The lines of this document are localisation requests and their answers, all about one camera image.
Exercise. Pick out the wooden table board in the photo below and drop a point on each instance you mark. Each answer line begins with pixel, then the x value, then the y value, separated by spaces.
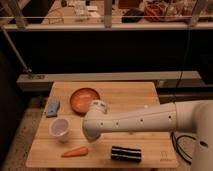
pixel 157 149

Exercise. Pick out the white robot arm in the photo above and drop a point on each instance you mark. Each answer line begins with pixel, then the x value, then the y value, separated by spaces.
pixel 188 116

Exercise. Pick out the orange ceramic plate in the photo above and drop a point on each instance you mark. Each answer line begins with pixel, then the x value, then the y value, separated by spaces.
pixel 81 99

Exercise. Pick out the orange pepper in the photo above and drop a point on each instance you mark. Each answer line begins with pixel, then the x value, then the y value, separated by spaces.
pixel 81 151

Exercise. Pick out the grey metal rail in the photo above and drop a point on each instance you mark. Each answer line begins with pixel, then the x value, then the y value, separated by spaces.
pixel 166 79

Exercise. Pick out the blue sponge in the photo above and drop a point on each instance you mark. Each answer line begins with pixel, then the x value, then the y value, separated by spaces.
pixel 52 109

